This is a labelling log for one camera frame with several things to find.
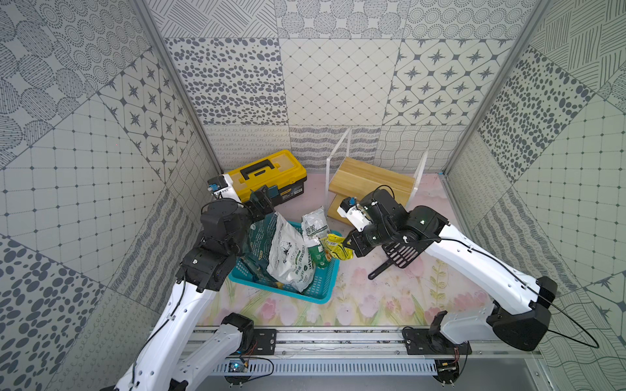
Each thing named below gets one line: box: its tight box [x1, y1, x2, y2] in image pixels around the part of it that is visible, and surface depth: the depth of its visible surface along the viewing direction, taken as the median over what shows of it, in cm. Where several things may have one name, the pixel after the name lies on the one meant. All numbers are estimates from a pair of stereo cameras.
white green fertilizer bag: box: [266, 212, 316, 293], surface depth 79 cm
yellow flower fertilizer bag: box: [319, 233, 355, 261], surface depth 71 cm
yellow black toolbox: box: [228, 149, 308, 203], surface depth 100 cm
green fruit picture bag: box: [300, 206, 333, 269], surface depth 85 cm
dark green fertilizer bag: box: [242, 211, 278, 283], surface depth 69 cm
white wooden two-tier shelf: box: [326, 127, 429, 226], surface depth 92 cm
